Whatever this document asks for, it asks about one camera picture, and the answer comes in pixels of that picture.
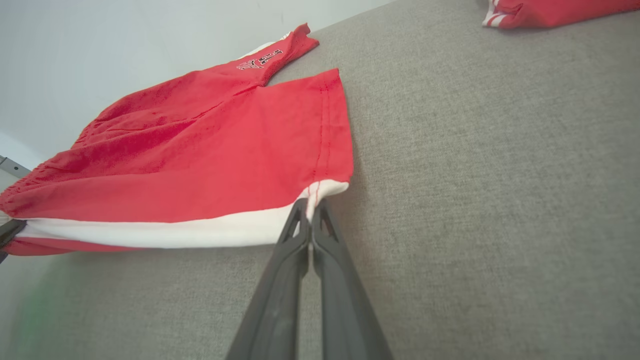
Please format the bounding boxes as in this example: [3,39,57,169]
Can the red jersey with number print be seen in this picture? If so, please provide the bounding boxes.
[482,0,640,29]

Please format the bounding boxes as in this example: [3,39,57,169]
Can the dark narrow wall rail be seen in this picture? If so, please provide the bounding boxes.
[0,155,32,180]

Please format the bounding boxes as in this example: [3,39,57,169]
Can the grey fabric sofa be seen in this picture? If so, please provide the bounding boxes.
[0,0,640,360]

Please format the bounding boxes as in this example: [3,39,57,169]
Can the red shorts with white stripe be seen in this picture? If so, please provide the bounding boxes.
[0,23,355,257]

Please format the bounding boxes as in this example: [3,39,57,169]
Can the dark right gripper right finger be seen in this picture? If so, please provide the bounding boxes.
[311,198,393,360]

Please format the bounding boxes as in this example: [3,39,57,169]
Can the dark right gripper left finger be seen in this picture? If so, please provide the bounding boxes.
[226,198,312,360]

